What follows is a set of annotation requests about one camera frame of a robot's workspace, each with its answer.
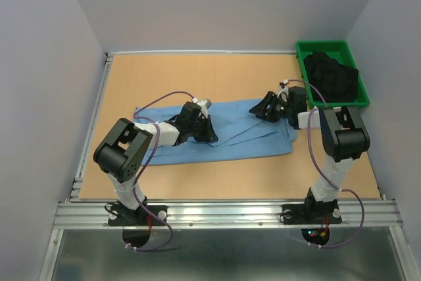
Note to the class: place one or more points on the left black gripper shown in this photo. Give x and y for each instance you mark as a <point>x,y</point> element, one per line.
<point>208,134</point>

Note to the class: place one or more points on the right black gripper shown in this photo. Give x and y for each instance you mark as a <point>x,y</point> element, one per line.
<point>261,110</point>

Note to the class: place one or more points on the light blue long sleeve shirt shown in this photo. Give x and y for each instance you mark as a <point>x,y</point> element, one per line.
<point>241,135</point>

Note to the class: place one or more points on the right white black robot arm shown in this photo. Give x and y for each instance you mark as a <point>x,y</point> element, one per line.
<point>344,139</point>

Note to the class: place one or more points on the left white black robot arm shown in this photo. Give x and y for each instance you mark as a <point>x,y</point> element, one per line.
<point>120,155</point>

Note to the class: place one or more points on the black crumpled shirt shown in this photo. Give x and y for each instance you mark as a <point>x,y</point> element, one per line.
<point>338,83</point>

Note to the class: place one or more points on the green plastic bin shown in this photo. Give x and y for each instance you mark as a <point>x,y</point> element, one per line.
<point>335,49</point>

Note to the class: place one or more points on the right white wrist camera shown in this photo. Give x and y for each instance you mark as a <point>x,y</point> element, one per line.
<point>283,93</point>

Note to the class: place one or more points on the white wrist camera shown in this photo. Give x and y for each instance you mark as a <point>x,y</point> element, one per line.
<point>283,93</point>
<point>204,104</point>

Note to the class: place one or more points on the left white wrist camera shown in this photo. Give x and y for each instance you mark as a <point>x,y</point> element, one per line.
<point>204,104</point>

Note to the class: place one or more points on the aluminium front rail frame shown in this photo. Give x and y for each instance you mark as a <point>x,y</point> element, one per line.
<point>219,214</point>

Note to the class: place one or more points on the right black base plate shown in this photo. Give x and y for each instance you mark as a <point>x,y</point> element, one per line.
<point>295,214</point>

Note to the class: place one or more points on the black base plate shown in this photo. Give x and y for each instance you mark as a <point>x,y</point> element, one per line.
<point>295,214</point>
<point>120,216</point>

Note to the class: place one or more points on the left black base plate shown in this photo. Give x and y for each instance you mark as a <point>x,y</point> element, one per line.
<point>120,216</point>

